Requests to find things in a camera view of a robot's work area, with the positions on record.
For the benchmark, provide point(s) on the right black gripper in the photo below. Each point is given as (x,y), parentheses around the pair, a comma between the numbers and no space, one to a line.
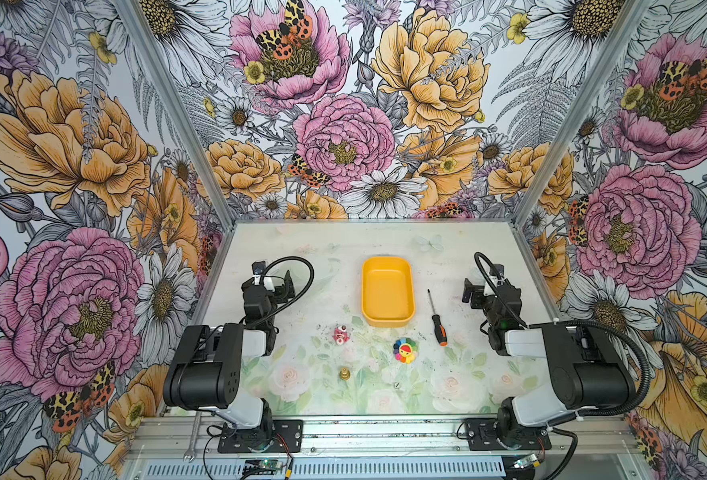
(481,294)

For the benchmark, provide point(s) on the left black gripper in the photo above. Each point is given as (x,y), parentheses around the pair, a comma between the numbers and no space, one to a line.
(260,283)

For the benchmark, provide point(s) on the black orange screwdriver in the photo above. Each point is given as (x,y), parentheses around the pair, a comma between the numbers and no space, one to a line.
(440,333)

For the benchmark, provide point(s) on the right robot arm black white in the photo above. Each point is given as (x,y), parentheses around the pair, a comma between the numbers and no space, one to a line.
(585,376)

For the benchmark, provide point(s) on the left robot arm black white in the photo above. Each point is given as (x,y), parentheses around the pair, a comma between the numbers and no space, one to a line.
(204,375)

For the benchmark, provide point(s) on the yellow plastic bin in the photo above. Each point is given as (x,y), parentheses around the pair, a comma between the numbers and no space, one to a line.
(387,293)

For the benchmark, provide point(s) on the small pink toy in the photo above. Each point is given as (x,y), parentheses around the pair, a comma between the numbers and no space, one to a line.
(341,335)

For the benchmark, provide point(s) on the multicolour round toy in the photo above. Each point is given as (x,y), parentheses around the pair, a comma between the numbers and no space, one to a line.
(405,350)

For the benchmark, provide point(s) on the left small circuit board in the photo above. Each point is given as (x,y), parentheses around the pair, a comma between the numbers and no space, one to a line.
(263,467)

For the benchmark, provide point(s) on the small circuit board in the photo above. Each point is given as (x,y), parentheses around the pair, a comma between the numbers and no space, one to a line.
(526,462)
(263,467)

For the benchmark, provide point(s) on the right small circuit board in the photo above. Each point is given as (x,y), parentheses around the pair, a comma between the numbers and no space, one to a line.
(526,462)

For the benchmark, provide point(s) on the silver wrench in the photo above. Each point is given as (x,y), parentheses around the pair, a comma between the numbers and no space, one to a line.
(190,452)

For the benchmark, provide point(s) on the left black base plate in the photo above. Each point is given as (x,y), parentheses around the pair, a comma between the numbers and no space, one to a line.
(280,436)

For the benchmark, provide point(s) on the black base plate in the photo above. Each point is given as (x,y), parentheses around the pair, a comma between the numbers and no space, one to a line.
(488,434)
(280,436)

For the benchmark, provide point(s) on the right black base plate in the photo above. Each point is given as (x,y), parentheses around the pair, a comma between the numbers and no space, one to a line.
(488,434)

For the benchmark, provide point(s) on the aluminium front rail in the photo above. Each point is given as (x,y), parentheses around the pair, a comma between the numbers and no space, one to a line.
(373,435)

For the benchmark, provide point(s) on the white ventilated cable duct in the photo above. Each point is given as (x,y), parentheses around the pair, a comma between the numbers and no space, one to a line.
(339,468)

